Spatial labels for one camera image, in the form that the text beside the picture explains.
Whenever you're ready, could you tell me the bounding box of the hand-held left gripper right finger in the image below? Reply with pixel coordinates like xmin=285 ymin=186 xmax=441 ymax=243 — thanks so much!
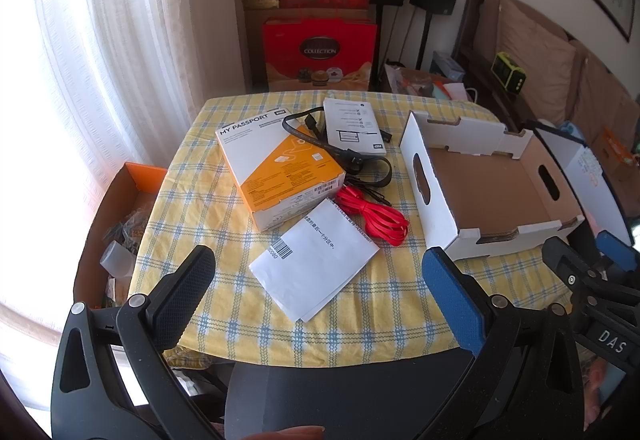
xmin=415 ymin=247 xmax=586 ymax=440

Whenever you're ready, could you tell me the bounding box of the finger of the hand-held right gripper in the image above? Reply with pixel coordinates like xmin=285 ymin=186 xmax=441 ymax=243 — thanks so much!
xmin=542 ymin=236 xmax=608 ymax=293
xmin=597 ymin=230 xmax=640 ymax=273

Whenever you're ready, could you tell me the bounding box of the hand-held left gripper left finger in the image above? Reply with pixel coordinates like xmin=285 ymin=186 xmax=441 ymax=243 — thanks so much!
xmin=51 ymin=245 xmax=223 ymax=440

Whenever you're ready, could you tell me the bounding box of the white cardboard tray box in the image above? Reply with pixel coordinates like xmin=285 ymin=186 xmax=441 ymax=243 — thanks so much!
xmin=398 ymin=110 xmax=586 ymax=262

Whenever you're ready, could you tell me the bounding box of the red cable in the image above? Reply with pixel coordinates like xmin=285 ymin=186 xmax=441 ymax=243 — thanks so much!
xmin=334 ymin=185 xmax=411 ymax=248

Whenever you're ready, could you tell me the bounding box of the white paper sheet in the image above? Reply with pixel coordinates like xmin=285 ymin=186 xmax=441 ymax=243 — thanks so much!
xmin=248 ymin=198 xmax=381 ymax=323

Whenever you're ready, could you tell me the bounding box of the wide black strap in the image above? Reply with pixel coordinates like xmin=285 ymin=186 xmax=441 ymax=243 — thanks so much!
xmin=345 ymin=154 xmax=393 ymax=191

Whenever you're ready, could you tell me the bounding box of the white and orange product box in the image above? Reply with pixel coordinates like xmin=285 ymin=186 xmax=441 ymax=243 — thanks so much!
xmin=216 ymin=107 xmax=347 ymax=233

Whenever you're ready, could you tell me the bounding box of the black plastic bracket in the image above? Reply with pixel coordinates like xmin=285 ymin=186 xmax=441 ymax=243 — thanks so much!
xmin=282 ymin=104 xmax=363 ymax=171

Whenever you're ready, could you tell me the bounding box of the white instruction booklet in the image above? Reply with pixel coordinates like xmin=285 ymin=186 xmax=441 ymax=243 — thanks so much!
xmin=322 ymin=97 xmax=387 ymax=156

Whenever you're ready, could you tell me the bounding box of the yellow checkered tablecloth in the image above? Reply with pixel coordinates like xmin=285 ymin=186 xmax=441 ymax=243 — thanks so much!
xmin=127 ymin=90 xmax=576 ymax=368

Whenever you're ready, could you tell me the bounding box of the orange and brown carton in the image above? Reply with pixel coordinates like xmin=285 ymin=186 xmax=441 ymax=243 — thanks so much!
xmin=597 ymin=127 xmax=640 ymax=173

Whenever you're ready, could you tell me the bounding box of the orange floor box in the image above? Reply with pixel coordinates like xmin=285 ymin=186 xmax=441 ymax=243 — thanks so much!
xmin=75 ymin=162 xmax=169 ymax=311

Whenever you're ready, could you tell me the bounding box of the light blue plastic item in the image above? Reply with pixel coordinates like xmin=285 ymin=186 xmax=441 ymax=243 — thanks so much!
xmin=560 ymin=120 xmax=587 ymax=142

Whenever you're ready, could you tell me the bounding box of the brown sofa cushion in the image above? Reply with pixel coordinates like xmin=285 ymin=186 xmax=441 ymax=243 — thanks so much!
xmin=570 ymin=40 xmax=640 ymax=146
xmin=497 ymin=0 xmax=577 ymax=96

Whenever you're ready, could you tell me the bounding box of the green portable radio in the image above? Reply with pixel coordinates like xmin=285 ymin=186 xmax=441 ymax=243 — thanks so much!
xmin=490 ymin=51 xmax=529 ymax=96

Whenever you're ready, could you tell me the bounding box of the white paper bag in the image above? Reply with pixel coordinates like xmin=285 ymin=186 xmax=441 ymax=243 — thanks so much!
xmin=440 ymin=81 xmax=481 ymax=103

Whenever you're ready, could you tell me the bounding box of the dark wooden sofa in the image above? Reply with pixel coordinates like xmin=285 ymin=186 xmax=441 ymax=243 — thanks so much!
xmin=452 ymin=0 xmax=640 ymax=171

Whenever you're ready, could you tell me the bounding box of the pale blue small box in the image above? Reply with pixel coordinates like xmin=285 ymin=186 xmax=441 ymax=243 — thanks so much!
xmin=430 ymin=51 xmax=467 ymax=82

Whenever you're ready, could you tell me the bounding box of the white sheer curtain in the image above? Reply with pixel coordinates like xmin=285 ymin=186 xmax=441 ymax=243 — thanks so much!
xmin=0 ymin=0 xmax=241 ymax=321

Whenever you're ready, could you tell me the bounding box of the black speaker stand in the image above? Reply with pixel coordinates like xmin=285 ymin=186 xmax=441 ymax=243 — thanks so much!
xmin=375 ymin=4 xmax=387 ymax=91
xmin=416 ymin=12 xmax=432 ymax=71

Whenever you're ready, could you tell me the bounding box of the red gift bag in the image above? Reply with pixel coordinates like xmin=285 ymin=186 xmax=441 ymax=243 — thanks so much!
xmin=262 ymin=17 xmax=378 ymax=93

